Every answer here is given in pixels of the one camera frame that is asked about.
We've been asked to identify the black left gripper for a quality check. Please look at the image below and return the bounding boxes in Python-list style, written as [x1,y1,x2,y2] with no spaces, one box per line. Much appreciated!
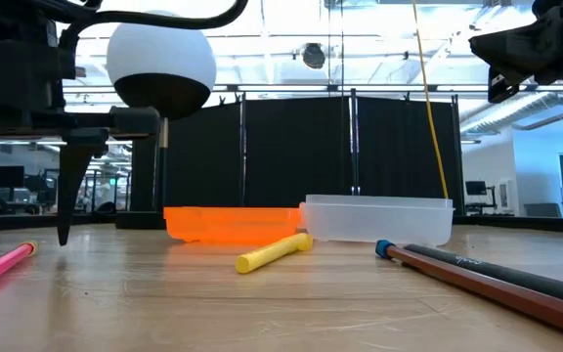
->
[0,0,161,247]

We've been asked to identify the orange plastic box lid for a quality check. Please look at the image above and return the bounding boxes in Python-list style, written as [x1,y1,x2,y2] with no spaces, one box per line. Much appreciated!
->
[162,205,304,246]

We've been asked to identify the yellow highlighter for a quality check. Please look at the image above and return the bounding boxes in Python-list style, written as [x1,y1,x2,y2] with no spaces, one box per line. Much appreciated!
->
[235,232,315,275]

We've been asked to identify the clear plastic supply box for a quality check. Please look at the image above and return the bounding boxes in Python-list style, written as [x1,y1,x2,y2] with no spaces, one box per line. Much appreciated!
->
[299,194,455,247]

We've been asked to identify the black pen white script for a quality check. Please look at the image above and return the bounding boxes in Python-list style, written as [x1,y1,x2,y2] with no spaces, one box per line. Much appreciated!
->
[403,243,563,310]

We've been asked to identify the brown pencil blue eraser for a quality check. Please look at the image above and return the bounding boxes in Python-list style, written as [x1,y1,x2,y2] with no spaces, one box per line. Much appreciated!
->
[375,239,563,342]

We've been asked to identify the black computer monitor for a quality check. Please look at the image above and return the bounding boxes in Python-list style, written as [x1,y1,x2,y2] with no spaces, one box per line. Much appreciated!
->
[0,165,25,190]

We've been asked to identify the white globe lamp black stand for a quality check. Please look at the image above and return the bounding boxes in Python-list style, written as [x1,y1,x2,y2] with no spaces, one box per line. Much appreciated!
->
[106,10,218,230]

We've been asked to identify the grey chair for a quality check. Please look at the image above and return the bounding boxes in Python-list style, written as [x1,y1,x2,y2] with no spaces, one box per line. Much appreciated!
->
[523,202,563,219]

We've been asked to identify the black curtain partition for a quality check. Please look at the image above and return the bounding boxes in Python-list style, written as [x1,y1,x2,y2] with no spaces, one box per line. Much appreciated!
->
[131,90,464,217]

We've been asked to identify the yellow hanging cable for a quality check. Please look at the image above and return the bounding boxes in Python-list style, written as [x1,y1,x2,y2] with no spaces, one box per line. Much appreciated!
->
[411,0,453,199]

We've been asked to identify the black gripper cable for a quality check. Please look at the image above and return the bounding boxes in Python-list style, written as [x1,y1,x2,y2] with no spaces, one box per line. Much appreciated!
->
[59,0,251,38]

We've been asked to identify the black overhead camera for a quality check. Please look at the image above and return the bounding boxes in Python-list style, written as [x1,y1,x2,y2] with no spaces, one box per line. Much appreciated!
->
[302,42,326,70]

